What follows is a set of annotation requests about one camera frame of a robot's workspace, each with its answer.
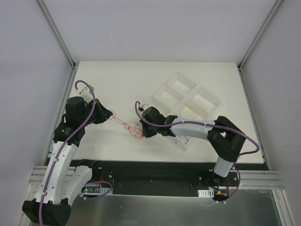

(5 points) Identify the orange wire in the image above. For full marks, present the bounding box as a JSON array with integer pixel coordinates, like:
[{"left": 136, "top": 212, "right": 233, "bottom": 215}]
[{"left": 110, "top": 110, "right": 145, "bottom": 140}]

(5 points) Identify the yellow wire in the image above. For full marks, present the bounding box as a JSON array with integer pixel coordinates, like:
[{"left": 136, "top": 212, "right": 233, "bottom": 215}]
[{"left": 183, "top": 103, "right": 200, "bottom": 120}]

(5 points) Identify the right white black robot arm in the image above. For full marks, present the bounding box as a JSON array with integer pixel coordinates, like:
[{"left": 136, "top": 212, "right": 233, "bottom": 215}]
[{"left": 139, "top": 107, "right": 246, "bottom": 186}]

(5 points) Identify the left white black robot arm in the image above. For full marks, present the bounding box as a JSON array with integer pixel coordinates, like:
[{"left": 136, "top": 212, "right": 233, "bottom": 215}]
[{"left": 22, "top": 97, "right": 112, "bottom": 226}]

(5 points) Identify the clear plastic compartment tray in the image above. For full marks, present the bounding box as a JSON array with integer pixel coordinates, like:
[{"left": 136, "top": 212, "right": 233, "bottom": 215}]
[{"left": 150, "top": 73, "right": 223, "bottom": 153}]

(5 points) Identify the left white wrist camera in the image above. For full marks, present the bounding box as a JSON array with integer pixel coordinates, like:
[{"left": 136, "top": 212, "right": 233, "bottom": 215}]
[{"left": 78, "top": 86, "right": 93, "bottom": 103}]

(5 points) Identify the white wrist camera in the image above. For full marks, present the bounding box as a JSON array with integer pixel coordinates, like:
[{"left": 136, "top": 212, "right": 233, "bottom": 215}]
[
  {"left": 138, "top": 104, "right": 150, "bottom": 112},
  {"left": 78, "top": 86, "right": 93, "bottom": 103}
]

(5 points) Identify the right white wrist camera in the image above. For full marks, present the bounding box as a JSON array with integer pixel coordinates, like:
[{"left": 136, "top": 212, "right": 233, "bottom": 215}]
[{"left": 138, "top": 104, "right": 150, "bottom": 112}]

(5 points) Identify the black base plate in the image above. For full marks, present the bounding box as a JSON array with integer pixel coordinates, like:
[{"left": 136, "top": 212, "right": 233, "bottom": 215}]
[{"left": 70, "top": 159, "right": 238, "bottom": 196}]

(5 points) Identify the left white cable duct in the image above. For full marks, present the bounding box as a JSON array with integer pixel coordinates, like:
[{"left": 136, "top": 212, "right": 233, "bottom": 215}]
[{"left": 81, "top": 186, "right": 113, "bottom": 196}]

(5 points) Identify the white cable duct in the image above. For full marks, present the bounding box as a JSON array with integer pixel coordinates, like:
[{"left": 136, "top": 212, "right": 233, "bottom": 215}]
[
  {"left": 198, "top": 189, "right": 214, "bottom": 198},
  {"left": 81, "top": 186, "right": 113, "bottom": 196}
]

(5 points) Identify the right white cable duct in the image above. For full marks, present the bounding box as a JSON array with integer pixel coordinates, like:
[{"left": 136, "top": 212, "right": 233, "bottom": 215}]
[{"left": 198, "top": 189, "right": 214, "bottom": 198}]

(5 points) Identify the left aluminium frame post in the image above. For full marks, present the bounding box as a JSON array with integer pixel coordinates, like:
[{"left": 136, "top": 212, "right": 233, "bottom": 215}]
[{"left": 35, "top": 0, "right": 77, "bottom": 69}]

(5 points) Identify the aluminium frame post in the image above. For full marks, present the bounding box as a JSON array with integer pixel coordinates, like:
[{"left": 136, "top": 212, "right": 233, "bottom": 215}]
[
  {"left": 238, "top": 0, "right": 285, "bottom": 71},
  {"left": 35, "top": 0, "right": 77, "bottom": 69}
]

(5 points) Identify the right aluminium frame post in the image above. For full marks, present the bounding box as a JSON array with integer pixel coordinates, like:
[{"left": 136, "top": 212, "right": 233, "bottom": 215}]
[{"left": 238, "top": 0, "right": 285, "bottom": 71}]

